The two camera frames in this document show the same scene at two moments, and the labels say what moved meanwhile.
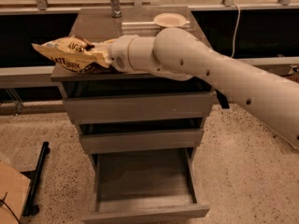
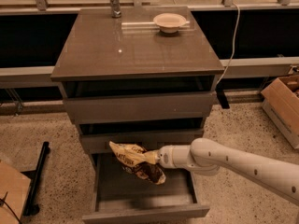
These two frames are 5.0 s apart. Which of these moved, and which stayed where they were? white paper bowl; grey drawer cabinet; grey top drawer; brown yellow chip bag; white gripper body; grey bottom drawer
Moved: white gripper body; brown yellow chip bag
Stayed: grey bottom drawer; white paper bowl; grey top drawer; grey drawer cabinet
